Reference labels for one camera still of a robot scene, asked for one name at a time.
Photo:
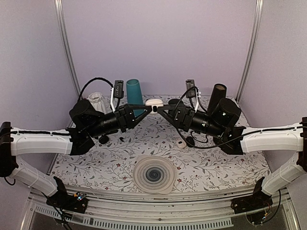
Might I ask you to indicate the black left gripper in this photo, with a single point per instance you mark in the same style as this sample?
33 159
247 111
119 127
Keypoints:
125 117

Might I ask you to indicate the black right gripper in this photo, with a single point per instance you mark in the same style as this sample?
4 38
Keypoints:
188 115

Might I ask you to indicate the white earbud charging case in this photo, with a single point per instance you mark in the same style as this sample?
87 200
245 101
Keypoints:
154 102

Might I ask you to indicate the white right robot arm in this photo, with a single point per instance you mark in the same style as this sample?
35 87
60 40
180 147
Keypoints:
291 137

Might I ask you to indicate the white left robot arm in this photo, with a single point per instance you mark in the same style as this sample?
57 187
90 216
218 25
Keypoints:
15 142

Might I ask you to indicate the black round earbud case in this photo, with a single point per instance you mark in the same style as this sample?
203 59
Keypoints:
190 141

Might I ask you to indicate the small white earbud case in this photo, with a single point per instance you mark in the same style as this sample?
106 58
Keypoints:
181 144

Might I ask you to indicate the small black earbud case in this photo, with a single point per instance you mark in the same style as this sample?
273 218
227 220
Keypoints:
103 139

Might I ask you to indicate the dark grey mug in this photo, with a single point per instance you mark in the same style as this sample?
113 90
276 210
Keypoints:
175 103

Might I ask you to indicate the teal tall vase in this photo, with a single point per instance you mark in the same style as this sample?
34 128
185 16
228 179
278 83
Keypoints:
134 93

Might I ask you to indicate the white ribbed vase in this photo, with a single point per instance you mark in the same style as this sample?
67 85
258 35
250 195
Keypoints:
96 100

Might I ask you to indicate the black tall cylinder vase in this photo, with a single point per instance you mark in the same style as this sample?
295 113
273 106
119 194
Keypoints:
219 92

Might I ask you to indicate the swirl patterned ceramic plate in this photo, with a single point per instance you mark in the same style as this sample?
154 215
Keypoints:
154 175

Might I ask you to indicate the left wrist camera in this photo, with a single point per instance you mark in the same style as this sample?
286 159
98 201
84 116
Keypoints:
116 93

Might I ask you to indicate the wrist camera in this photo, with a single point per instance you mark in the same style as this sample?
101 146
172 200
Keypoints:
116 93
192 94

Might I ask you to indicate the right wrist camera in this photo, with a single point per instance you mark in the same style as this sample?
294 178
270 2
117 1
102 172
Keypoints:
192 94

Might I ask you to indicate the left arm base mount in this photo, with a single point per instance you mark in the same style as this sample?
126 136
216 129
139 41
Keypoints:
62 200

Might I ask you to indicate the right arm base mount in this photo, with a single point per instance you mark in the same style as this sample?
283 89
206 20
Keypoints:
256 200

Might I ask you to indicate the left aluminium frame post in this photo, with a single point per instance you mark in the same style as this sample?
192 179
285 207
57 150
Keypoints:
66 45

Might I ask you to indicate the aluminium frame post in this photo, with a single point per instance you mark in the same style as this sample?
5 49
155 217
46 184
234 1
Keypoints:
66 45
251 49

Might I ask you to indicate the right aluminium frame post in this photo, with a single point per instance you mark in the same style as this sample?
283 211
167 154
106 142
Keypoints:
251 49

